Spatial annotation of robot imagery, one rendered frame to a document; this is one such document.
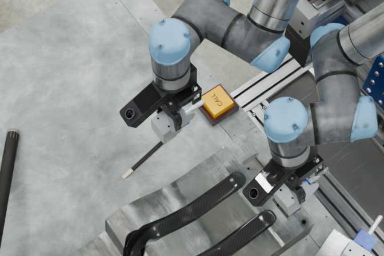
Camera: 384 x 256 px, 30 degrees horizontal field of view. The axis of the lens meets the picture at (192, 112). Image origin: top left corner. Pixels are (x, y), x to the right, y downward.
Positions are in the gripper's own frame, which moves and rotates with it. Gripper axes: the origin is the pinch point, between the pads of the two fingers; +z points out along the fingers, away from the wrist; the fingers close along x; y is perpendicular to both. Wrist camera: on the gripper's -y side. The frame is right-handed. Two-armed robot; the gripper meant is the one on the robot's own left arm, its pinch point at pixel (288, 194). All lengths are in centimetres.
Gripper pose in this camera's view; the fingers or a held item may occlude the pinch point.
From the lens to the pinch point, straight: 155.7
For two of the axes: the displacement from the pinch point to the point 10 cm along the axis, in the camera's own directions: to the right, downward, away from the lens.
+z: 1.9, 4.5, 8.7
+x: -5.7, -6.7, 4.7
